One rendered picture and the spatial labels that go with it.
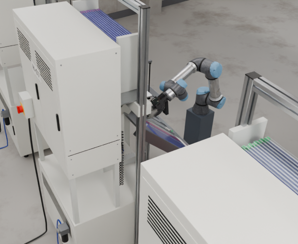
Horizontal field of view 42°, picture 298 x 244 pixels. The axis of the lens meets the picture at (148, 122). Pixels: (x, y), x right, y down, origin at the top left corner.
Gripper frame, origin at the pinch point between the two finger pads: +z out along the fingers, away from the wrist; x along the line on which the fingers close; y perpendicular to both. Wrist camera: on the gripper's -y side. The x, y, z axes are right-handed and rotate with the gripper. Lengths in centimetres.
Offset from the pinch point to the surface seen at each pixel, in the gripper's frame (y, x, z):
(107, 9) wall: -148, -393, -90
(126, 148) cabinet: -21.3, -12.1, 26.8
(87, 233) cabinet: -2, 38, 78
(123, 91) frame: 56, 27, 3
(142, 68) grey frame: 71, 42, -10
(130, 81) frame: 58, 27, -3
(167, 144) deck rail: 9.9, 37.9, 4.2
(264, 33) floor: -279, -233, -254
